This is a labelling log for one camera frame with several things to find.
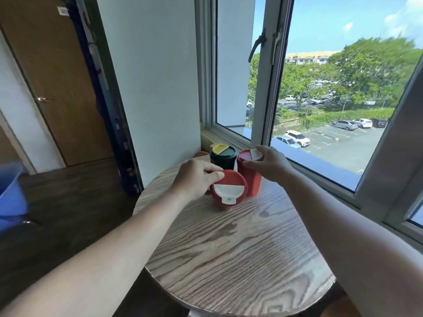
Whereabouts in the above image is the person's left hand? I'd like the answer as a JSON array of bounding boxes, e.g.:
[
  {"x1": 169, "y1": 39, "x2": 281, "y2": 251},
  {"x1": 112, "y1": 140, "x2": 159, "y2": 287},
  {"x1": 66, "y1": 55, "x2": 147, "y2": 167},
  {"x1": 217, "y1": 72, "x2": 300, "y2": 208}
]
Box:
[{"x1": 170, "y1": 158, "x2": 225, "y2": 204}]

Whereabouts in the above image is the dark window handle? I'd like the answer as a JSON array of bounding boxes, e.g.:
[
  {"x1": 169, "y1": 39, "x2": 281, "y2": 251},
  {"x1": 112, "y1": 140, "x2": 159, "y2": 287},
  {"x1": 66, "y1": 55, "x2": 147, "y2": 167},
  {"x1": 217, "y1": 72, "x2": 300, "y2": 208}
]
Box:
[{"x1": 248, "y1": 28, "x2": 267, "y2": 63}]

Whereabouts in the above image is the red cup with white flap lid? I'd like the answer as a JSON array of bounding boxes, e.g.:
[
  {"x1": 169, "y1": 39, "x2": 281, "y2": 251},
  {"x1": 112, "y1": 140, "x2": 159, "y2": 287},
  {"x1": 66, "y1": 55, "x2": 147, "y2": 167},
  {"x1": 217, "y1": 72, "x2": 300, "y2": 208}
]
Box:
[
  {"x1": 210, "y1": 170, "x2": 249, "y2": 212},
  {"x1": 236, "y1": 149, "x2": 265, "y2": 197}
]

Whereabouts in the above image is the building with yellow roof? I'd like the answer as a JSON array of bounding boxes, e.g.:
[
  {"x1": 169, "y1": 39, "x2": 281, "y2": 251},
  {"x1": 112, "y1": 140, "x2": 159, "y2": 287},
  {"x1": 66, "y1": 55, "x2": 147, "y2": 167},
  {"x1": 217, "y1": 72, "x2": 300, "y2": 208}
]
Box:
[{"x1": 285, "y1": 51, "x2": 341, "y2": 66}]

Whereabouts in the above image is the blue plastic container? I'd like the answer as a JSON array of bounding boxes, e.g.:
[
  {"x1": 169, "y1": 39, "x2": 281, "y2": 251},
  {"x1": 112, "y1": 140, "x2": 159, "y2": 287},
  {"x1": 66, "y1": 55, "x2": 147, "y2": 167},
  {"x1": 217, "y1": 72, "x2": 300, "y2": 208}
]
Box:
[{"x1": 0, "y1": 161, "x2": 30, "y2": 232}]

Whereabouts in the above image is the green tree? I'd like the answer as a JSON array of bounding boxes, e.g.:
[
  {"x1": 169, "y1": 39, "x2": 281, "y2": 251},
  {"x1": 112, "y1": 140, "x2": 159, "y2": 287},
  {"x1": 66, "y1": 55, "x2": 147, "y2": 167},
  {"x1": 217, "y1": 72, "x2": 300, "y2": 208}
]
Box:
[{"x1": 247, "y1": 37, "x2": 423, "y2": 111}]

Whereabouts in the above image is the person's right forearm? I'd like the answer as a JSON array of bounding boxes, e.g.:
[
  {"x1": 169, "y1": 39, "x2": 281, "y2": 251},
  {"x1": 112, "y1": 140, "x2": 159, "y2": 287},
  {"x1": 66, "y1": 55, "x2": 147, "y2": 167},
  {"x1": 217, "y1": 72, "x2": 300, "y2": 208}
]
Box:
[{"x1": 279, "y1": 170, "x2": 423, "y2": 317}]

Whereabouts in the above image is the dark green cup yellow flap lid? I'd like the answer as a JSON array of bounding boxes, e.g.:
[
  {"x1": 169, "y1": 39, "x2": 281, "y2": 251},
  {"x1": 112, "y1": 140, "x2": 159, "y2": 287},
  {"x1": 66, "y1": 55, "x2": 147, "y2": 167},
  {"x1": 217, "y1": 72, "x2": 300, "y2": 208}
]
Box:
[{"x1": 210, "y1": 143, "x2": 237, "y2": 171}]

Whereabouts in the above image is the white window frame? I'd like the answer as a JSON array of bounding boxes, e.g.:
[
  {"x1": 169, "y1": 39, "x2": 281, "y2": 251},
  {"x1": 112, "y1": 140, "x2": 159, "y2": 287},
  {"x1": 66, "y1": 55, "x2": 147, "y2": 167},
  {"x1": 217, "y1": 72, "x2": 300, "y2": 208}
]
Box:
[{"x1": 194, "y1": 0, "x2": 423, "y2": 253}]

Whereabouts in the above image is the light blue parked car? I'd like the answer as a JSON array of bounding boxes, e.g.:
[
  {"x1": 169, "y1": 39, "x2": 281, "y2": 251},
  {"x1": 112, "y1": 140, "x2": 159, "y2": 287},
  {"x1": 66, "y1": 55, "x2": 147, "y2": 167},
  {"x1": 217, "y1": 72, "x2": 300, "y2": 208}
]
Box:
[{"x1": 275, "y1": 135, "x2": 302, "y2": 149}]

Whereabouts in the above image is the grey window handle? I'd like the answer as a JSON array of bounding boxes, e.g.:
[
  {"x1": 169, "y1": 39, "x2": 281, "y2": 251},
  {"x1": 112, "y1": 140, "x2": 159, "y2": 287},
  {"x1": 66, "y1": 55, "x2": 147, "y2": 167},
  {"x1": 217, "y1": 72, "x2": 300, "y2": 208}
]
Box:
[{"x1": 271, "y1": 29, "x2": 283, "y2": 65}]

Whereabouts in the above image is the person's left forearm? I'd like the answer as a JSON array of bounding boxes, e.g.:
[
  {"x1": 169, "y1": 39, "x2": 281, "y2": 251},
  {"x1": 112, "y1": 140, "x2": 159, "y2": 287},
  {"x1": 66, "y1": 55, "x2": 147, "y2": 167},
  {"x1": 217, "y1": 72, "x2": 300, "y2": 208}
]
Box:
[{"x1": 0, "y1": 190, "x2": 190, "y2": 317}]

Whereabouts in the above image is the silver parked car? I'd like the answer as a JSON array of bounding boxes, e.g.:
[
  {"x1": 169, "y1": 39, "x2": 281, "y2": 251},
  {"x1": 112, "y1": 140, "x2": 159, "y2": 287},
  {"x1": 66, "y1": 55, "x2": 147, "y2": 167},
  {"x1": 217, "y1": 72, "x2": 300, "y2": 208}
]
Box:
[{"x1": 331, "y1": 120, "x2": 359, "y2": 131}]

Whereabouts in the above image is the brown wooden door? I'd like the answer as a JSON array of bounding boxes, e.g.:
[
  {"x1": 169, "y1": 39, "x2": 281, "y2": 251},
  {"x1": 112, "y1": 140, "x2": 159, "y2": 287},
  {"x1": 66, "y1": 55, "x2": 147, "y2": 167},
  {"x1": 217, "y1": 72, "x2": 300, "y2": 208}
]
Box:
[{"x1": 0, "y1": 0, "x2": 113, "y2": 167}]

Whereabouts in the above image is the person's right hand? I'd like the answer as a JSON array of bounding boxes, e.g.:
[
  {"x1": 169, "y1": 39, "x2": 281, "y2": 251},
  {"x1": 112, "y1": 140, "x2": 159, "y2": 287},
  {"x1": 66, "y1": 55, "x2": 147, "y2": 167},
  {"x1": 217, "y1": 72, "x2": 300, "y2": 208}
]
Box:
[{"x1": 243, "y1": 145, "x2": 295, "y2": 183}]

